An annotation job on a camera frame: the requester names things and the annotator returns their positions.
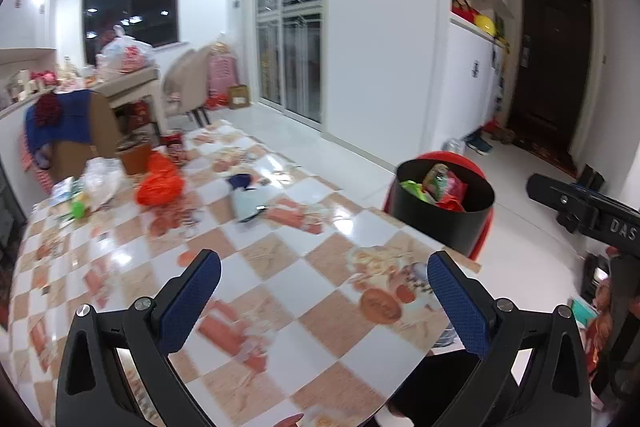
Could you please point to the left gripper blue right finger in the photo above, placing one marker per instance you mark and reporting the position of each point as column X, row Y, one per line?
column 531, row 368

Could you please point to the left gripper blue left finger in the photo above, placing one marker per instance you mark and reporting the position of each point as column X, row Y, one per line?
column 93, row 389

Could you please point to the clear plastic bag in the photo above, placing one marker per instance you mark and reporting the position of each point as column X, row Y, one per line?
column 101, row 180

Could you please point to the red plastic bag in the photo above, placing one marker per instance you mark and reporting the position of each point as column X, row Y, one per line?
column 161, row 185

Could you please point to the light green plastic bag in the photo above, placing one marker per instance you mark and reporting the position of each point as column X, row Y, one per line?
column 417, row 190

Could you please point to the black trash bin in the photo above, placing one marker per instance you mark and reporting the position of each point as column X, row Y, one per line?
column 442, row 211

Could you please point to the brown wooden box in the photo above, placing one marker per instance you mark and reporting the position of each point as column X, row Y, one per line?
column 134, row 152

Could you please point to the checked patterned tablecloth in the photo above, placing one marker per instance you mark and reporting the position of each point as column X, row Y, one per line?
column 321, row 312

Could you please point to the red cartoon drink can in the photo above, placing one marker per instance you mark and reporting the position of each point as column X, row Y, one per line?
column 175, row 148

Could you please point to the dark blue cap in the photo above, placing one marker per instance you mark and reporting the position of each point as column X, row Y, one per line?
column 241, row 182

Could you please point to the red plastic stool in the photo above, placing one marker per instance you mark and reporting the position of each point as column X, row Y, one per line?
column 440, row 206

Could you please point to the chair with blue garment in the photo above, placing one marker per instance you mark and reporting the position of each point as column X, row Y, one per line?
column 62, row 132

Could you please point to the dark entrance door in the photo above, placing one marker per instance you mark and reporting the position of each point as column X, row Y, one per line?
column 550, row 86

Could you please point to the white side table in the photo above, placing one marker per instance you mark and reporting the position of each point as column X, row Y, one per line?
column 143, row 85

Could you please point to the beige dining chair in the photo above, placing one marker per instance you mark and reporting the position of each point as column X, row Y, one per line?
column 185, row 84

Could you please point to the small cardboard box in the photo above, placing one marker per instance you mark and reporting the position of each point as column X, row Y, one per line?
column 239, row 96

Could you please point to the white red shopping bag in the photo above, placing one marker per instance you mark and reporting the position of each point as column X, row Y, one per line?
column 123, row 55

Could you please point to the pink plastic stools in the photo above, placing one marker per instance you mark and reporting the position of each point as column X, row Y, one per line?
column 222, row 72

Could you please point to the dark window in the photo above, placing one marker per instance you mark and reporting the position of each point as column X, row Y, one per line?
column 150, row 21

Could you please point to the glass sliding door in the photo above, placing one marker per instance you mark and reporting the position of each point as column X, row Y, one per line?
column 289, row 46

